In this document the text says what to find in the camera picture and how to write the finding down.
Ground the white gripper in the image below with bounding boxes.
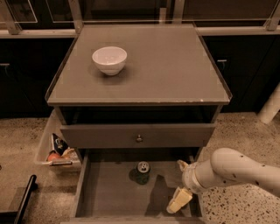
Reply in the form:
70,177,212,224
166,160,207,214

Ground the green soda can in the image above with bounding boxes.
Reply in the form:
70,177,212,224
136,161,151,185

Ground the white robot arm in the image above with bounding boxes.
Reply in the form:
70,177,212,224
166,148,280,214

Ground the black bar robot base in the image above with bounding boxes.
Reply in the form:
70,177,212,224
0,174,38,224

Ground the grey top drawer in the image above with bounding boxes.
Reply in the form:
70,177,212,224
60,123,215,149

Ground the round metal drawer knob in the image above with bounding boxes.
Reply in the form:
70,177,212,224
136,135,143,143

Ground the open grey middle drawer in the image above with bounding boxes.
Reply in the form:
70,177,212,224
62,152,207,224

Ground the grey drawer cabinet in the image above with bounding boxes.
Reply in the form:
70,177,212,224
46,24,232,160

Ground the tan snack packet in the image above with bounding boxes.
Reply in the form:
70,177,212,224
62,148,78,160

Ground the dark blue chip bag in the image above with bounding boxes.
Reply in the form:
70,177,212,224
52,133,68,156

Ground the orange fruit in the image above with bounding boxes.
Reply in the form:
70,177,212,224
47,152,60,162

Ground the clear plastic storage bin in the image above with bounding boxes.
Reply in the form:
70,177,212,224
34,110,81,173

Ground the white ceramic bowl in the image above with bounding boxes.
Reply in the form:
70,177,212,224
92,46,128,75

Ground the right cabinet door handle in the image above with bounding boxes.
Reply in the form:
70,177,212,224
217,59,228,71

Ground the metal railing frame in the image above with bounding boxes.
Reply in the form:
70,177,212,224
0,0,280,39

